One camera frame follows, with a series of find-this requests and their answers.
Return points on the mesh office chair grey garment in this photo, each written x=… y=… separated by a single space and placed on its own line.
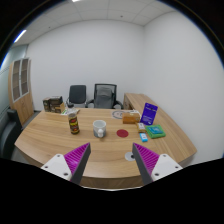
x=104 y=95

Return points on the small dark brown box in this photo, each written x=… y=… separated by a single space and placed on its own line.
x=46 y=104

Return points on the wooden side desk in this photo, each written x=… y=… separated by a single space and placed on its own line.
x=135 y=99

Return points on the black armchair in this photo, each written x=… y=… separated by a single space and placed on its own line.
x=8 y=133

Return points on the kraft and dark cardboard box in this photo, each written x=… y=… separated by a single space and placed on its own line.
x=58 y=108

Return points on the white mug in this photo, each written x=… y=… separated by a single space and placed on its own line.
x=99 y=126

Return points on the wooden cabinet with glass doors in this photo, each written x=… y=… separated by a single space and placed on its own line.
x=23 y=106

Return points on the small blue white packet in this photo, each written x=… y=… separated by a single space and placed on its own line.
x=143 y=137

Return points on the grey round desk grommet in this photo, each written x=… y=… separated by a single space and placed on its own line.
x=129 y=156

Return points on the white ceiling light panel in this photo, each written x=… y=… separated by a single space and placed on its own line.
x=20 y=35
x=75 y=0

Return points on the purple pouch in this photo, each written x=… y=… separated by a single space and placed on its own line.
x=149 y=114

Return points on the orange-brown box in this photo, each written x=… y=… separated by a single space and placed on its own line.
x=130 y=118

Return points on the small yellow box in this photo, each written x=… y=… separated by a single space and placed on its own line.
x=141 y=127

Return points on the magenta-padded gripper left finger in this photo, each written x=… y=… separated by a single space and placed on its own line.
x=59 y=165

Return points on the clear drink bottle black cap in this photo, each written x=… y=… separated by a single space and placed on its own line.
x=73 y=125

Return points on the dark brown printed box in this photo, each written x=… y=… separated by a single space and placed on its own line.
x=56 y=100

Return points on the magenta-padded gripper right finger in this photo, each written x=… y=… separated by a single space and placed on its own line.
x=163 y=165

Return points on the green packets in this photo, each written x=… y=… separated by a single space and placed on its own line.
x=155 y=131

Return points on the black office chair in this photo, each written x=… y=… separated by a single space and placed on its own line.
x=77 y=93

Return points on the flat round red coaster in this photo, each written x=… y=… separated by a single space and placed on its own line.
x=122 y=133

